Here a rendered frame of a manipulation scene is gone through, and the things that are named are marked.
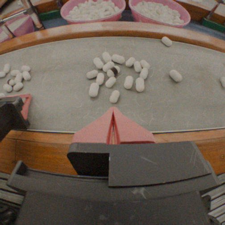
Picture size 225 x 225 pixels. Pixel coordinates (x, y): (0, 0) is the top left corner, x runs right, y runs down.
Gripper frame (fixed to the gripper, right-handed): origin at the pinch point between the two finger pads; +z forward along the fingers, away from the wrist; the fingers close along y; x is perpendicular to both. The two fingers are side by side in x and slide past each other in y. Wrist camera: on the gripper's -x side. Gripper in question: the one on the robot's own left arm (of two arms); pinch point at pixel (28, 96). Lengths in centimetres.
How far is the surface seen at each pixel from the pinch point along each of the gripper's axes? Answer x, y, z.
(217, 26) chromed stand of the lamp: -30, -87, 41
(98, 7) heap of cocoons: -27.2, -16.8, 32.3
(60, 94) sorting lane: 0.5, -9.4, 1.3
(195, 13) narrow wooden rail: -33, -70, 42
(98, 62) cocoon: -6.3, -19.3, 5.8
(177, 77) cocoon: -3.8, -39.6, 2.9
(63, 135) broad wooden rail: 6.8, -11.4, -6.9
